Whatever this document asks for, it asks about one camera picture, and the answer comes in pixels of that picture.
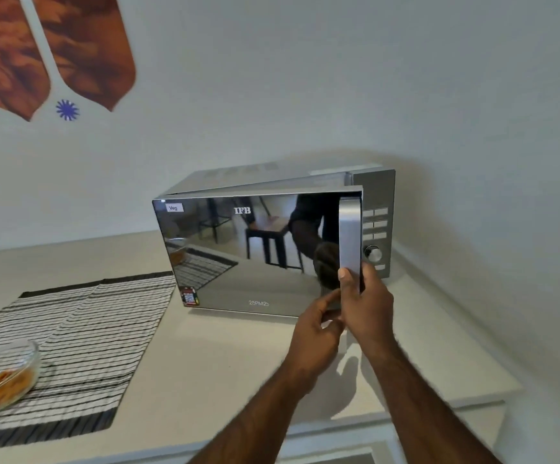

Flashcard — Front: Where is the person's right hand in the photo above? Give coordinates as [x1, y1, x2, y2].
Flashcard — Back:
[338, 261, 397, 352]

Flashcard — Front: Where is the person's left hand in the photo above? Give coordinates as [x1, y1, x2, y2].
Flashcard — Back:
[284, 288, 346, 383]

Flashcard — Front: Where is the mirrored microwave door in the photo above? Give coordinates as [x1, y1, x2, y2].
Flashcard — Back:
[152, 186, 364, 318]

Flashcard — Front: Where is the person's left forearm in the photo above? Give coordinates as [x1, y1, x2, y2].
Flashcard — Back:
[187, 363, 330, 464]

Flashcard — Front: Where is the person's right forearm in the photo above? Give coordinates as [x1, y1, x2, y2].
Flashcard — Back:
[357, 333, 504, 464]

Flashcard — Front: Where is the silver microwave oven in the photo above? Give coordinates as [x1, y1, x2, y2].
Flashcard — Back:
[152, 162, 396, 318]

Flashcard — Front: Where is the black white striped placemat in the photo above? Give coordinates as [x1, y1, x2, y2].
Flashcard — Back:
[0, 271, 178, 451]

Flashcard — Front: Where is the clear glass bowl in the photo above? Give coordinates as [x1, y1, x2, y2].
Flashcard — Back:
[0, 339, 42, 415]

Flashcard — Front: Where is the brown leaf-shaped wall decal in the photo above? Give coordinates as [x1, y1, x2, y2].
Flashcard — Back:
[31, 0, 137, 113]
[0, 0, 52, 122]

